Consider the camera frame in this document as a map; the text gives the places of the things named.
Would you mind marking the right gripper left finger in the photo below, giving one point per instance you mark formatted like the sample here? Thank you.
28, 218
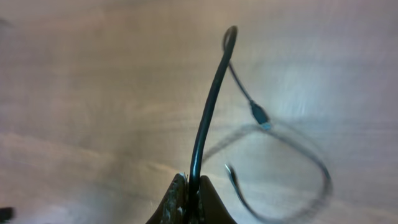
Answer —
171, 209

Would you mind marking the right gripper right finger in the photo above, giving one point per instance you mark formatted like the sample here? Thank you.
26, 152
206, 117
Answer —
214, 210

